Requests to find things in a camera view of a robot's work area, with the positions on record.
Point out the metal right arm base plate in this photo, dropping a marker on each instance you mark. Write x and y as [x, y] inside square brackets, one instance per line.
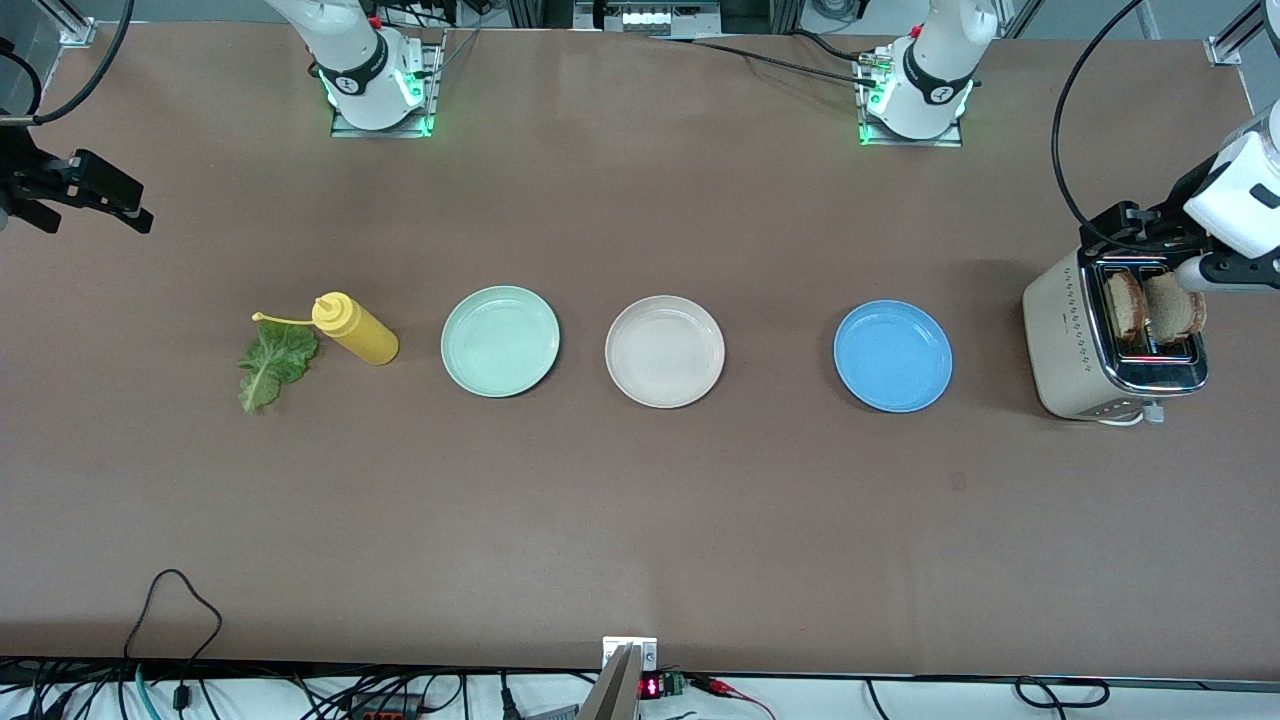
[380, 131]

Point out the beige chrome toaster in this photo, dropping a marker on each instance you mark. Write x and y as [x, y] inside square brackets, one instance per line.
[1065, 340]

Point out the blue plate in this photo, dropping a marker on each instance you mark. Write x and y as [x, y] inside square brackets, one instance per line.
[893, 357]

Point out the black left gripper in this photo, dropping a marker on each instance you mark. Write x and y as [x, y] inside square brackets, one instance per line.
[1168, 212]

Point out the grey lit electronics box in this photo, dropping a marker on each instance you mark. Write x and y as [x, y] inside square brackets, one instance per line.
[650, 18]

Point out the red display circuit board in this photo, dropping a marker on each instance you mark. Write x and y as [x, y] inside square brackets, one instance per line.
[652, 687]

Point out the red clip lead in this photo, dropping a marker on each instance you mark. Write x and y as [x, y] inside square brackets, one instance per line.
[725, 690]

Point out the white metal bracket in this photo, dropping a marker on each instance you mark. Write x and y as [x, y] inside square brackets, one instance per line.
[645, 655]

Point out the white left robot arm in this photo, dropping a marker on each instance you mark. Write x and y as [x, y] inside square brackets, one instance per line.
[935, 70]

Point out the green lettuce leaf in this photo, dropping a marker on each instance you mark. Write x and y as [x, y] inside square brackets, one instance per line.
[275, 365]

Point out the yellow squeeze bottle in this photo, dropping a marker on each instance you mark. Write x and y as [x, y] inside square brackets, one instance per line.
[360, 335]

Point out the beige plate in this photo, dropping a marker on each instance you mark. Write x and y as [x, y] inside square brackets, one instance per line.
[665, 352]

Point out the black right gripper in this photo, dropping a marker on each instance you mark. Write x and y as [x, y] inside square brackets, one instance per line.
[22, 178]

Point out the mint green plate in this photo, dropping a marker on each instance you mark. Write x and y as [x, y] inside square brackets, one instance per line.
[500, 342]

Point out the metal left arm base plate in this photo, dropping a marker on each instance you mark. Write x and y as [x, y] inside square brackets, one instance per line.
[910, 142]

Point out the brown bread slice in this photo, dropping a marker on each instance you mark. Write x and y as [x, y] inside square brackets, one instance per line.
[1175, 318]
[1125, 305]

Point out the grey metal bar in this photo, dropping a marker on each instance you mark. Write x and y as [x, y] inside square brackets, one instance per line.
[615, 695]

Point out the aluminium frame profile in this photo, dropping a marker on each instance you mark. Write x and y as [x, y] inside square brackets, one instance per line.
[1225, 48]
[70, 25]

